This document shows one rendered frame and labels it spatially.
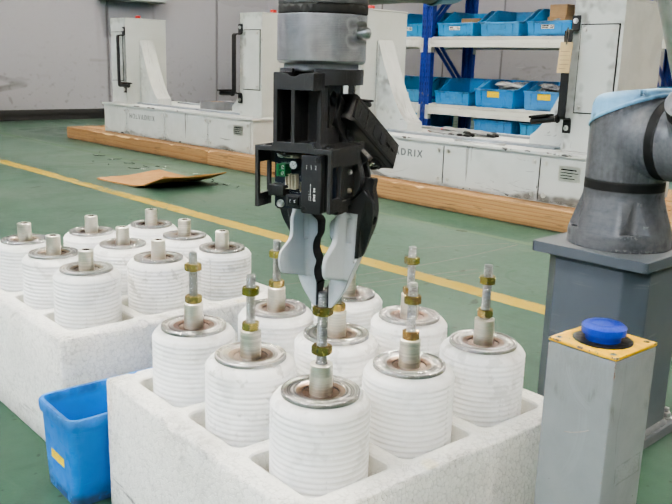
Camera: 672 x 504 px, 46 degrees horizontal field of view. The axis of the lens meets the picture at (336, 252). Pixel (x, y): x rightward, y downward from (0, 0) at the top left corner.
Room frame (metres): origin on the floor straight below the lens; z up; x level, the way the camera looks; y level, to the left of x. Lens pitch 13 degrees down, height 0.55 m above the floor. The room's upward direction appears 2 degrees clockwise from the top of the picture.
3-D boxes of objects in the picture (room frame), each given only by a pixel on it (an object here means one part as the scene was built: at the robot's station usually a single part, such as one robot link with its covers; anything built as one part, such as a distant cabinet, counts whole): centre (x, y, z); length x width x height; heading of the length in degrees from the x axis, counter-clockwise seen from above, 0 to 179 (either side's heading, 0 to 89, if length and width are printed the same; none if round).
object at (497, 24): (6.44, -1.36, 0.90); 0.50 x 0.38 x 0.21; 134
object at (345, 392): (0.70, 0.01, 0.25); 0.08 x 0.08 x 0.01
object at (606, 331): (0.70, -0.25, 0.32); 0.04 x 0.04 x 0.02
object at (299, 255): (0.70, 0.03, 0.38); 0.06 x 0.03 x 0.09; 155
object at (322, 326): (0.70, 0.01, 0.31); 0.01 x 0.01 x 0.08
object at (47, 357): (1.29, 0.36, 0.09); 0.39 x 0.39 x 0.18; 42
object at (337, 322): (0.87, 0.00, 0.26); 0.02 x 0.02 x 0.03
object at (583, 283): (1.19, -0.43, 0.15); 0.19 x 0.19 x 0.30; 44
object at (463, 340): (0.86, -0.17, 0.25); 0.08 x 0.08 x 0.01
